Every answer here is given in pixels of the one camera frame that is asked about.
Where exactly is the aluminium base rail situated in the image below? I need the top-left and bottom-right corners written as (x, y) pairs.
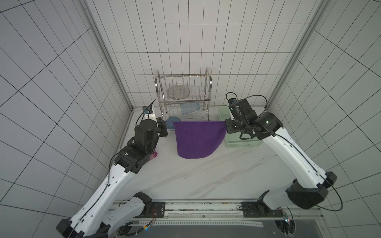
top-left (113, 199), bottom-right (323, 222)

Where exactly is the steel two-tier dish rack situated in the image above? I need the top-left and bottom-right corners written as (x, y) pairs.
top-left (154, 68), bottom-right (212, 121)

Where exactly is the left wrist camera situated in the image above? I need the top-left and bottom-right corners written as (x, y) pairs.
top-left (142, 105), bottom-right (154, 117)

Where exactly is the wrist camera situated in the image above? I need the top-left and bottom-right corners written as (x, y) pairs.
top-left (228, 98), bottom-right (251, 117)
top-left (142, 105), bottom-right (154, 117)

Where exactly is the purple square dishcloth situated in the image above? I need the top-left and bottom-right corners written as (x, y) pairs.
top-left (173, 121), bottom-right (227, 159)

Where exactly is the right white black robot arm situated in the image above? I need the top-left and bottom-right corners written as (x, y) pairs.
top-left (225, 112), bottom-right (337, 210)

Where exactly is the clear plastic bottle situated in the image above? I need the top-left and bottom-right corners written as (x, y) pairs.
top-left (180, 102), bottom-right (200, 115)

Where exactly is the green plastic basket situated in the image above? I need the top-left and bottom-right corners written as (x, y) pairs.
top-left (218, 106), bottom-right (263, 148)

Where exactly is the pink snack bag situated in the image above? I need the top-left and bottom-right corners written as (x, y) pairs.
top-left (150, 151), bottom-right (158, 160)

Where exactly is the blue bowl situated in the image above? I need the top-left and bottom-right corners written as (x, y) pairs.
top-left (166, 116), bottom-right (181, 130)

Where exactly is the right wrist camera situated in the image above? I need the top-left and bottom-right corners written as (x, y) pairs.
top-left (228, 98), bottom-right (251, 117)

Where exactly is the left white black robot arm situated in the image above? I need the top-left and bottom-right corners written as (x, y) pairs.
top-left (56, 114), bottom-right (168, 238)

